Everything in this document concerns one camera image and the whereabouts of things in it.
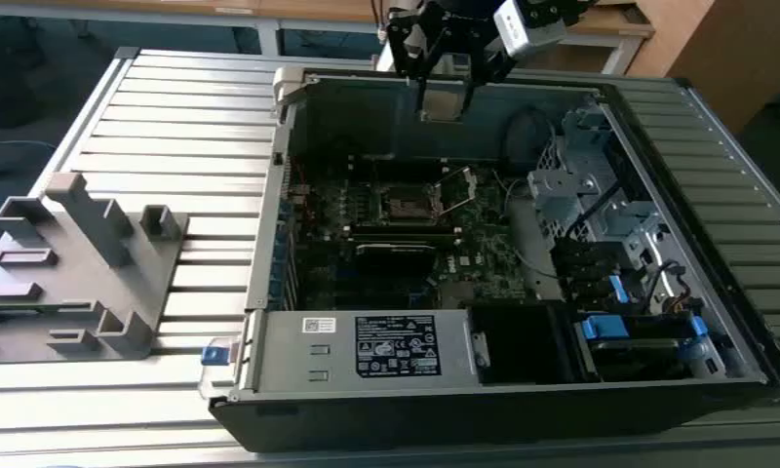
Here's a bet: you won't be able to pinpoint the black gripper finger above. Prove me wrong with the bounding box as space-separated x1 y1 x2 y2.
386 9 449 122
458 26 517 122

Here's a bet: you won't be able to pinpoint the silver square CPU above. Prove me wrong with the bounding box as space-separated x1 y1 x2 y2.
421 90 465 124

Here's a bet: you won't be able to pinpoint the metal socket cover frame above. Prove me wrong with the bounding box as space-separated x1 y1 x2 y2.
434 167 482 215

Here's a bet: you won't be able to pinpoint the CPU socket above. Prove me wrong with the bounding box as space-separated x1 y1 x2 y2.
378 182 454 228

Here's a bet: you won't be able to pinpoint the black RAM slot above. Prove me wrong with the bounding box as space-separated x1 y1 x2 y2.
347 237 463 247
349 226 462 236
349 232 463 241
350 221 461 230

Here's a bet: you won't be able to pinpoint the beige case latch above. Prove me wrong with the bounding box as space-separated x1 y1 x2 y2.
271 66 322 120

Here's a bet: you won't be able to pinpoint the metal drive cage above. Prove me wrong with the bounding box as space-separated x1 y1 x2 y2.
526 95 714 318

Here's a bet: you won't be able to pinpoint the wooden cabinet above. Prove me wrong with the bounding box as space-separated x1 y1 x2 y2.
626 0 780 136

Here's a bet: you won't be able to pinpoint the green motherboard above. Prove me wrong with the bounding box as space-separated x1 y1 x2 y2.
285 155 565 313

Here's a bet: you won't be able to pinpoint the black drive connectors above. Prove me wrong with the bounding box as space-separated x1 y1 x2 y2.
549 238 633 306

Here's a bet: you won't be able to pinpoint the black graphics card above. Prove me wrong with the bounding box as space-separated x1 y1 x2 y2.
354 242 439 282

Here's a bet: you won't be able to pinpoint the square chipset heatsink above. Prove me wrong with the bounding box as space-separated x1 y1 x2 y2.
439 281 478 307

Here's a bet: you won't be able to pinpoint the blue card retainer clips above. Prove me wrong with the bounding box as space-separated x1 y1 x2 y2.
267 202 299 309

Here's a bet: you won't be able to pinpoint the black disk blue carrier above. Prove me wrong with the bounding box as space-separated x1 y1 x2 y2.
578 314 714 384

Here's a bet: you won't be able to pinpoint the black office chair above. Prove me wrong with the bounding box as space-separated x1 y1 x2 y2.
0 17 48 131

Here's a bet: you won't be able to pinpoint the silver power supply unit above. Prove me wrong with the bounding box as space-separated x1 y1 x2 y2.
234 307 490 396

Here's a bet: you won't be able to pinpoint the grey parts rack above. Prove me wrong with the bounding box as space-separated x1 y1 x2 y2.
0 171 191 365

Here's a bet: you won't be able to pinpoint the blue case tab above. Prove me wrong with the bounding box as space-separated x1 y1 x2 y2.
200 343 234 367

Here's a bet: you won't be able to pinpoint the black PC case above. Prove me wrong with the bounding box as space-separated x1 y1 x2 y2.
196 65 780 454

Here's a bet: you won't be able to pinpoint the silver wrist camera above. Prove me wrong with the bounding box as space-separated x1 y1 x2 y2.
493 0 569 56

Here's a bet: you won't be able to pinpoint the wooden desk white frame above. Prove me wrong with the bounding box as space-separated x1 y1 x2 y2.
259 0 657 74
0 0 282 55

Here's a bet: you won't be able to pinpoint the thick black drive cable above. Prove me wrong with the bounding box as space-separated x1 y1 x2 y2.
562 177 623 245

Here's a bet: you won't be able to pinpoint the black wire loop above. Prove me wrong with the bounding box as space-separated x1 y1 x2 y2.
646 259 686 308

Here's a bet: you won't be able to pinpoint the blue floor cable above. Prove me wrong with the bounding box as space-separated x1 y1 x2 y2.
0 138 62 153

